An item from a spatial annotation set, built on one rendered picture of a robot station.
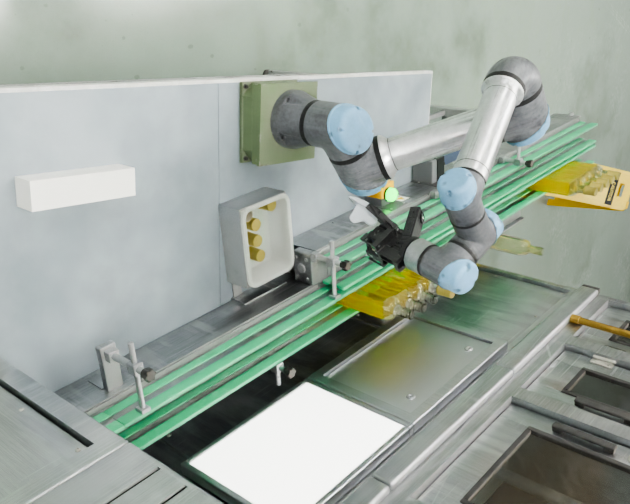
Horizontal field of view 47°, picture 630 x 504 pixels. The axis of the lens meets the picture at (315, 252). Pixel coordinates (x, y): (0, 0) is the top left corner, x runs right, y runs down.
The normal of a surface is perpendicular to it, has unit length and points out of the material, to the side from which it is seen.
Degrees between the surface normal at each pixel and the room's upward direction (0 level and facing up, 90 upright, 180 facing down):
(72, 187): 0
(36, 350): 0
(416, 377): 91
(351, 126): 8
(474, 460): 90
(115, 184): 0
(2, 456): 90
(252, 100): 90
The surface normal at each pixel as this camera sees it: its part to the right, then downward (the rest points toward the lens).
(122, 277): 0.75, 0.22
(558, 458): -0.06, -0.92
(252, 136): -0.66, 0.21
